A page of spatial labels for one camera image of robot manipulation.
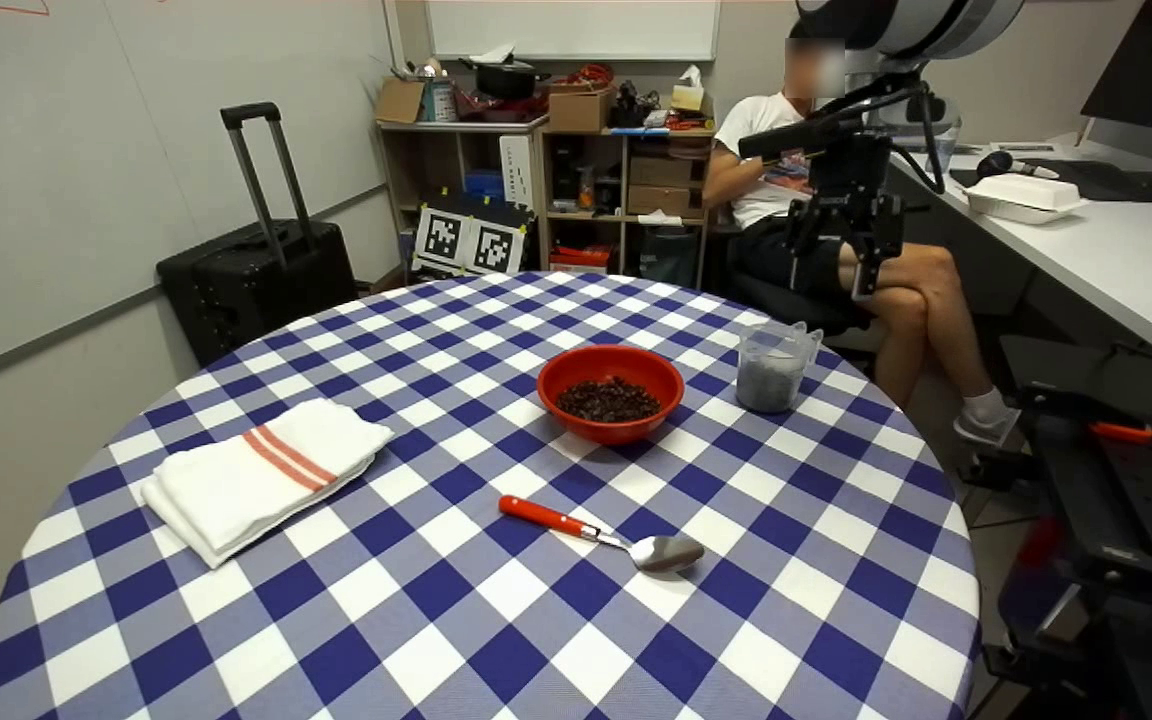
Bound orange bowl with beans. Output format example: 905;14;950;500
538;346;684;450

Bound white desk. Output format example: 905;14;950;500
893;153;1152;350

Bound seated person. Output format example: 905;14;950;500
703;21;1021;450

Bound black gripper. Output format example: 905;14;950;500
737;100;937;289

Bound white takeout container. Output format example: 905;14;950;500
969;177;1090;225

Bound red handled metal spoon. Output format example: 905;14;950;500
497;498;703;577

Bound black rolling suitcase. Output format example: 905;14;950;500
156;100;358;364

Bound wooden shelf unit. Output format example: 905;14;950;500
376;68;712;284

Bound blue white checkered tablecloth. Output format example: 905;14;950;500
0;271;980;720

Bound fiducial marker board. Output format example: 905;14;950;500
413;205;531;278

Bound white towel red stripes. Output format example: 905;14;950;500
140;401;391;569

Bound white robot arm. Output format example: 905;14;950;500
742;0;1024;298

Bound cardboard box on shelf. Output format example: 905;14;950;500
550;89;614;131

